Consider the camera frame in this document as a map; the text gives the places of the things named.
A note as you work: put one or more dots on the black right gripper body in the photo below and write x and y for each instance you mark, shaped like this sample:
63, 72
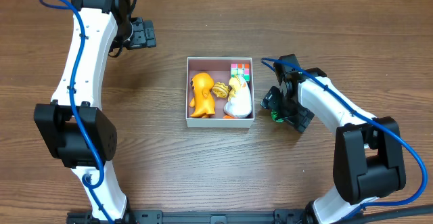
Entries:
275, 103

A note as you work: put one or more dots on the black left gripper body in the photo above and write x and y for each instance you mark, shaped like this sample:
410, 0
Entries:
143, 34

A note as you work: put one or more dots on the green lattice wheel toy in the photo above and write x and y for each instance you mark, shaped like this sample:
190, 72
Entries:
276, 117

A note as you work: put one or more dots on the white plush duck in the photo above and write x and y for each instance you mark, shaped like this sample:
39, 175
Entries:
239, 104

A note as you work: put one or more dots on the multicoloured puzzle cube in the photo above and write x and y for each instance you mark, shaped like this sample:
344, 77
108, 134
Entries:
241, 70

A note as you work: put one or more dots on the gold lattice wheel toy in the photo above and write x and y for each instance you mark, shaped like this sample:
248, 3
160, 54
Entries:
221, 90

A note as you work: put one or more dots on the white box pink interior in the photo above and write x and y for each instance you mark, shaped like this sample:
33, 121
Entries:
219, 69

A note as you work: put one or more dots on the orange dinosaur toy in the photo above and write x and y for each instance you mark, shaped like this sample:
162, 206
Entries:
202, 101

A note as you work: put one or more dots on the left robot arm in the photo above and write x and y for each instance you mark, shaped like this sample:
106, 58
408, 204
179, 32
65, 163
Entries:
73, 125

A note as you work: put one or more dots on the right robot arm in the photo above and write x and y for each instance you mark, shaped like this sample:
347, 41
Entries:
368, 155

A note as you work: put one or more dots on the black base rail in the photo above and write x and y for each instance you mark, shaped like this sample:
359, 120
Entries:
243, 217

